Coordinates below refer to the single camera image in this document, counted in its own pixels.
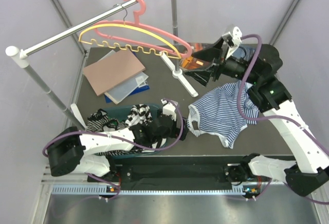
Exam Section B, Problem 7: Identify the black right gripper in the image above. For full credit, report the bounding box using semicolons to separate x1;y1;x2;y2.
184;36;260;87

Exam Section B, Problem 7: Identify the blue white striped tank top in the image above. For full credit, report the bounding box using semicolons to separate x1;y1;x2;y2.
187;81;257;149

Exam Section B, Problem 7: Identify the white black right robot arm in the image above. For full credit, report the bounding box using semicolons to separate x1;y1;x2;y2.
187;39;328;197

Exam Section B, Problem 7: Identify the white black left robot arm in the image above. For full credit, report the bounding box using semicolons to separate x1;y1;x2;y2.
43;103;184;181

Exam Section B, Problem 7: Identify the pink plastic hanger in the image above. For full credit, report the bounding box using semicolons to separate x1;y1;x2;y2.
94;0;192;59

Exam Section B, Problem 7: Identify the yellow wavy hanger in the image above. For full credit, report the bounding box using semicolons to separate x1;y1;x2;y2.
78;24;186;56

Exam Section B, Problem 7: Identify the orange cover paperback book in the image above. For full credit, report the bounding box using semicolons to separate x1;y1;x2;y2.
180;57;211;71

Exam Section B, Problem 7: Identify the dark cover book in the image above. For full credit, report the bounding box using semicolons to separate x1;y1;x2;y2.
190;43;212;52

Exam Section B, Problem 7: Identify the teal plastic basket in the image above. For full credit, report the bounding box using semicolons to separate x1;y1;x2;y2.
94;103;172;158

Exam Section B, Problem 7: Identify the wide-striped black white garment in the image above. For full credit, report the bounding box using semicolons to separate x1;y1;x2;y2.
125;104;153;127

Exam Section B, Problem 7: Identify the blue cover book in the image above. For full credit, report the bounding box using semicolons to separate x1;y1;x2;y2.
233;46;248;60

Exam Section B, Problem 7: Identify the thin-striped black white garment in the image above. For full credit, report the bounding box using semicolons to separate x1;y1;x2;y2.
86;109;126;133

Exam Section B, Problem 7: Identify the metal rack right pole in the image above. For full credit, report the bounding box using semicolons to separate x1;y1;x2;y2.
171;0;180;72

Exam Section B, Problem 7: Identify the metal rack pole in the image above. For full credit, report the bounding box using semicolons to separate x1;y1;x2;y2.
171;0;180;72
24;64;87;132

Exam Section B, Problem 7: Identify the white rack left foot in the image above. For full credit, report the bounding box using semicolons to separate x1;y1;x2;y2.
70;103;86;127

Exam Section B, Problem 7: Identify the white rack top bar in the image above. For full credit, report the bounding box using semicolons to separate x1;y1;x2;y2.
5;0;138;68

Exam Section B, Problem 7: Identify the metal rack left pole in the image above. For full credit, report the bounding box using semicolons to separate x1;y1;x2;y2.
24;64;87;132

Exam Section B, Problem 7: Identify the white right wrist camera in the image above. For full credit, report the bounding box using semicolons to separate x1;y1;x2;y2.
222;25;242;48

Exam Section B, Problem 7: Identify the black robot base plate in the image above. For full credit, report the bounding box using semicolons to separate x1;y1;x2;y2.
101;156;257;183

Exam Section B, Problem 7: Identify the slotted white cable duct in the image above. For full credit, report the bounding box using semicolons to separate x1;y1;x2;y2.
51;184;260;196

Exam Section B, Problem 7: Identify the right aluminium wall frame rail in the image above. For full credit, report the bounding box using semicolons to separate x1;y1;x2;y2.
269;0;302;46

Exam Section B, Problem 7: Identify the aluminium wall frame rail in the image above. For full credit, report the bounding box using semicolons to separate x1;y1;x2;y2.
50;0;87;56
269;0;302;46

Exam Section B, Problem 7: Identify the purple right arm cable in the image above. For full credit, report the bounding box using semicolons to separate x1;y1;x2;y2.
237;33;329;206

